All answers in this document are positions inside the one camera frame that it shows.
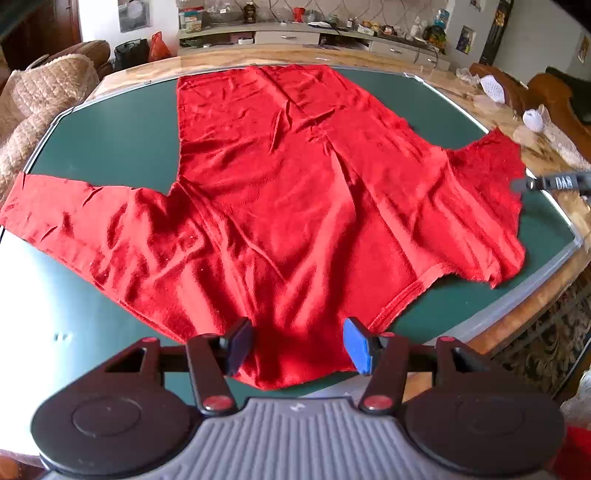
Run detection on colourful wall poster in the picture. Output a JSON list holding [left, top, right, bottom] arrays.
[[456, 25, 476, 55]]

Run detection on dark wall hanging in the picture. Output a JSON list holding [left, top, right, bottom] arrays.
[[479, 0, 514, 65]]

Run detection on flat white crochet piece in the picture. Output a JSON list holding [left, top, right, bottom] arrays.
[[479, 74, 509, 103]]

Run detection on grey wall poster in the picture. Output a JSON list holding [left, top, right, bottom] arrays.
[[117, 0, 151, 33]]

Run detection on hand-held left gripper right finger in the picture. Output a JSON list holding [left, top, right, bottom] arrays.
[[343, 316, 491, 415]]

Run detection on beige lace chair cover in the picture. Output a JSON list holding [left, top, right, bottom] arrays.
[[538, 111, 591, 169]]

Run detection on large glass jar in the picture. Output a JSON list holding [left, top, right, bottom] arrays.
[[179, 7, 204, 33]]

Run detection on dark wooden door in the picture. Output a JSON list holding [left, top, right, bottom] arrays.
[[0, 0, 83, 72]]

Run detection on grey television cabinet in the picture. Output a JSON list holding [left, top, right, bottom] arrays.
[[178, 21, 451, 72]]

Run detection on patterned carpet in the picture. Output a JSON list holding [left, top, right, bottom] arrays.
[[489, 272, 591, 398]]

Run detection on brown leather armchair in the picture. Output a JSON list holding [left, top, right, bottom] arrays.
[[468, 62, 591, 162]]

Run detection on red shirt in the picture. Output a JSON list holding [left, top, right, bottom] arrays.
[[0, 64, 528, 391]]

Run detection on beige quilted sofa cover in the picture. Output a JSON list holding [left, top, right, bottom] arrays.
[[0, 53, 100, 204]]

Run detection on black bag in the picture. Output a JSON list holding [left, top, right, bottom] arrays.
[[113, 39, 151, 72]]

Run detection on red plastic bag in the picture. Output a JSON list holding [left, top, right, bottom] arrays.
[[148, 31, 172, 63]]

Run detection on colourful toy figure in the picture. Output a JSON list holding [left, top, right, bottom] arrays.
[[422, 9, 448, 51]]

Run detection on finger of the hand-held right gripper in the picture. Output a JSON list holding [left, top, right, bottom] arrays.
[[512, 172, 591, 192]]

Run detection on round white crochet piece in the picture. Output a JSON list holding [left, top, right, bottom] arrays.
[[522, 105, 550, 134]]

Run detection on brown leather sofa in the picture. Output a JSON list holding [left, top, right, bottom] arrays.
[[0, 39, 114, 93]]

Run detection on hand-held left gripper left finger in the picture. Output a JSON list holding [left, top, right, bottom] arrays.
[[105, 316, 254, 417]]

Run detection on green mat with silver frame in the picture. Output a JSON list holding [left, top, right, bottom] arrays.
[[0, 62, 586, 444]]

